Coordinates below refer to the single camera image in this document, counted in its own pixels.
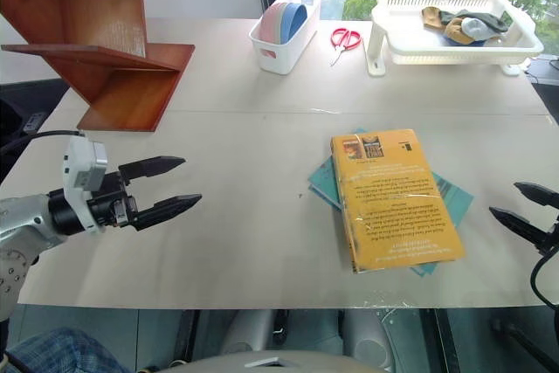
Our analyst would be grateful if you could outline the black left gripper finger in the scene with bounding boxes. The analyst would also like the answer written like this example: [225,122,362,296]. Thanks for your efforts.
[130,193,204,232]
[118,155,187,187]

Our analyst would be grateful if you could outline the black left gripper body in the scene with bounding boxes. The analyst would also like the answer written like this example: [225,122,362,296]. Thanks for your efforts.
[86,170,139,231]

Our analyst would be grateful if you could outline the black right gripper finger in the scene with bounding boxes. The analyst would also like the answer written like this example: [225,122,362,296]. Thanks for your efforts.
[488,205,549,254]
[513,181,559,209]

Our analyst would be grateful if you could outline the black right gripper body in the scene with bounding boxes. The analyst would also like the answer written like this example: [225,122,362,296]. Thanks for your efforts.
[544,214,559,257]

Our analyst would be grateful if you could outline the teal book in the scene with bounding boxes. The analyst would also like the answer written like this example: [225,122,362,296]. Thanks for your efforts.
[307,129,475,279]

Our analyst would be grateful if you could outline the yellow paperback book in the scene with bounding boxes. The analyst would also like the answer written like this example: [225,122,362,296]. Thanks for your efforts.
[329,128,466,275]

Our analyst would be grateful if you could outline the red-brown wooden shelf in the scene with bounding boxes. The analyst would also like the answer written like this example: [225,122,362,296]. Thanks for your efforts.
[0,0,197,134]

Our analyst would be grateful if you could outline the black desk equipment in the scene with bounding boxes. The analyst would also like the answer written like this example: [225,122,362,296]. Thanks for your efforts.
[522,54,559,126]

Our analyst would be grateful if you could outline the grey rounded housing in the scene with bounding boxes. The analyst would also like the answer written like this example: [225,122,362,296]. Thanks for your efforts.
[342,309,399,370]
[219,309,281,356]

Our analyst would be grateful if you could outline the blue plaid trouser leg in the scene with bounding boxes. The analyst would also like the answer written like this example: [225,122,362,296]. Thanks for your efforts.
[0,326,132,373]

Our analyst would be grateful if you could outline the blue sock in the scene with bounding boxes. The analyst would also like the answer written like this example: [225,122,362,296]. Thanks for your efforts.
[445,35,487,48]

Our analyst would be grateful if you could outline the white plastic bin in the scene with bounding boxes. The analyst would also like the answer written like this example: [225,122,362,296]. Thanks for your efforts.
[248,0,324,76]

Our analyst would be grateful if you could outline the pale grey sock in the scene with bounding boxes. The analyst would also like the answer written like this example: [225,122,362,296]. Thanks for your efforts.
[461,17,495,41]

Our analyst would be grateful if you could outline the dark green sock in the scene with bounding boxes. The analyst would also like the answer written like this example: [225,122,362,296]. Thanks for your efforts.
[439,9,513,35]

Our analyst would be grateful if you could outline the mustard yellow sock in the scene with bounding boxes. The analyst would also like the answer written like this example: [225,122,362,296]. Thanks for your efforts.
[444,17,476,46]

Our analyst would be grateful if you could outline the pink bowl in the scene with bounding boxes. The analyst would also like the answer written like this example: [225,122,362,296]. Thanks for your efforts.
[259,3,286,44]

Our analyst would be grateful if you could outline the beige robot torso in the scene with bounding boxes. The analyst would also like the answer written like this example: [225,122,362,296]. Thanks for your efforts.
[155,348,397,373]

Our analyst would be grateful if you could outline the blue bowl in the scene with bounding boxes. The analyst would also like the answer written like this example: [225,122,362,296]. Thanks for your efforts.
[279,2,309,44]

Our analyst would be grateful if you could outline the brown sock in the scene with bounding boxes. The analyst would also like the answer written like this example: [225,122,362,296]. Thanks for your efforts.
[421,6,443,31]

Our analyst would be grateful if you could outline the red scissors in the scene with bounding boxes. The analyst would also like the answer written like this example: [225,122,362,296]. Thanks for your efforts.
[328,27,363,68]

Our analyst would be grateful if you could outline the white plastic basket rack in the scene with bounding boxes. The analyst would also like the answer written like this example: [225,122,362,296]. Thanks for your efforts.
[366,0,546,78]

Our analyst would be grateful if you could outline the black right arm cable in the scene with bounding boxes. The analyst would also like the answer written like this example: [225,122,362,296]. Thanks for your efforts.
[529,245,559,307]

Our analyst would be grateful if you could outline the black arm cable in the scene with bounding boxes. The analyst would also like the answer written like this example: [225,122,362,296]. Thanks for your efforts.
[529,245,559,307]
[0,129,86,158]

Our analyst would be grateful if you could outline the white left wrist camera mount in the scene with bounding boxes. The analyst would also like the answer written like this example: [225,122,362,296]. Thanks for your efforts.
[62,135,108,235]

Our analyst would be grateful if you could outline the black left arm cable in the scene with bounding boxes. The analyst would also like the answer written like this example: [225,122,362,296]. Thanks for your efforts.
[0,129,86,158]

